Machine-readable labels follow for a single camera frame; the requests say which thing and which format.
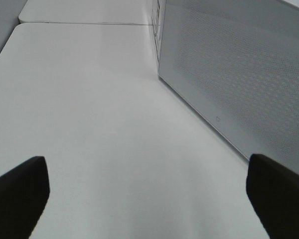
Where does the white microwave oven body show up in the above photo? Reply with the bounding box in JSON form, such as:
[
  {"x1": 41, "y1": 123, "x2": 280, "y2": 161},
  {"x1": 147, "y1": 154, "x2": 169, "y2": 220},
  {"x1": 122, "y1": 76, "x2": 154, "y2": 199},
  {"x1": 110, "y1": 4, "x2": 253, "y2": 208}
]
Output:
[{"x1": 151, "y1": 0, "x2": 166, "y2": 62}]

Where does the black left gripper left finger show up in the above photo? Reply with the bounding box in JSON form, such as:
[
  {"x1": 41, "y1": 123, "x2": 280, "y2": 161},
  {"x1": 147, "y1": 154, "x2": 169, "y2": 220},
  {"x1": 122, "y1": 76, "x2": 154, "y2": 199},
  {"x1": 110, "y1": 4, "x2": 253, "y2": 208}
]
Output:
[{"x1": 0, "y1": 156, "x2": 50, "y2": 239}]

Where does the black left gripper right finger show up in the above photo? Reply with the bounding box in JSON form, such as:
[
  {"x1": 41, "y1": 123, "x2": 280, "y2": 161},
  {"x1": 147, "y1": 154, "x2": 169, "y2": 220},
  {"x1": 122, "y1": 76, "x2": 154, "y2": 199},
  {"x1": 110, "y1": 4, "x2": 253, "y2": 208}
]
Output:
[{"x1": 246, "y1": 154, "x2": 299, "y2": 239}]

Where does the white microwave door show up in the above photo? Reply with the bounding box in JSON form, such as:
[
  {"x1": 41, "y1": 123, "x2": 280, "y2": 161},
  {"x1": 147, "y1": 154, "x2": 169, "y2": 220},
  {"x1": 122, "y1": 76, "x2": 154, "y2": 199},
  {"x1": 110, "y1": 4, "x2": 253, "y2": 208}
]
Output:
[{"x1": 158, "y1": 0, "x2": 299, "y2": 174}]

